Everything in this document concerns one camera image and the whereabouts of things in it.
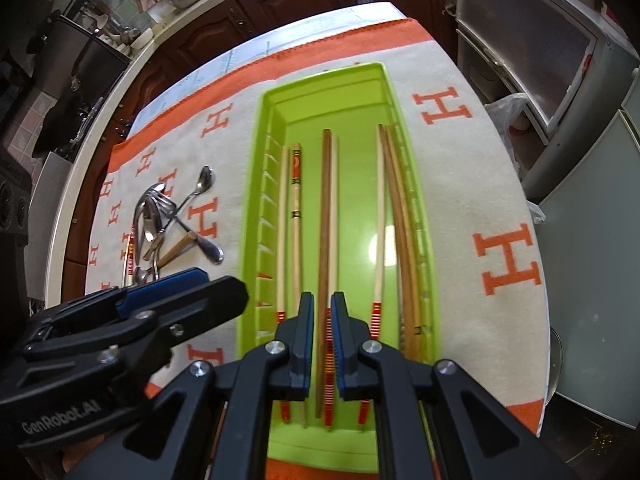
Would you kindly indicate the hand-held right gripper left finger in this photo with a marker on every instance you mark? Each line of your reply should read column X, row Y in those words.
column 306, row 350

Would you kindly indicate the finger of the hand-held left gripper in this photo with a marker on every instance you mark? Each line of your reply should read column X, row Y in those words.
column 210, row 300
column 165, row 287

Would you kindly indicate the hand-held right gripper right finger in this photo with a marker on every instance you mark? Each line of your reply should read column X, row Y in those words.
column 342, row 350

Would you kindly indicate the red striped pale chopstick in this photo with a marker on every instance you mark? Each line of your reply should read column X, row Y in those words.
column 334, row 210
column 131, row 252
column 283, row 240

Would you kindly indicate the large steel soup spoon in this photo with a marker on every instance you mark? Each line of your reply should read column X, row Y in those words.
column 142, row 220

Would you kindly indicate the decorated bamboo chopstick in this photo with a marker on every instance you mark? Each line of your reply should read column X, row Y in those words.
column 413, row 270
column 297, row 200

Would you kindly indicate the small steel spoon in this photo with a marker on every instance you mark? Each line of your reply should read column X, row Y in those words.
column 206, row 180

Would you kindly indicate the brown wooden chopstick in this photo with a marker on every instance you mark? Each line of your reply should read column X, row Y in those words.
column 325, row 210
column 400, row 240

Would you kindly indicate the green plastic utensil tray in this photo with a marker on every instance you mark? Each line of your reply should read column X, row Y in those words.
column 330, row 105

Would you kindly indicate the orange beige printed blanket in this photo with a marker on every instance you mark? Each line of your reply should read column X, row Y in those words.
column 475, row 170

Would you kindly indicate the gas stove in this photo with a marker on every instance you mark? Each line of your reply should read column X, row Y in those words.
column 100, row 60

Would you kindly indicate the white bowl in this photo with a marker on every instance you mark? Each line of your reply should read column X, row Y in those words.
column 142, row 37

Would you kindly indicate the grey refrigerator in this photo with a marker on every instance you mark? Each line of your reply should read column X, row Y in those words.
column 600, row 260

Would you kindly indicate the white plastic bag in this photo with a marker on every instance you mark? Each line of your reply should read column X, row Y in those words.
column 505, row 115

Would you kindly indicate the grey cabinet appliance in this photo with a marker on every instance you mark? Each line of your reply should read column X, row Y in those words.
column 550, row 35

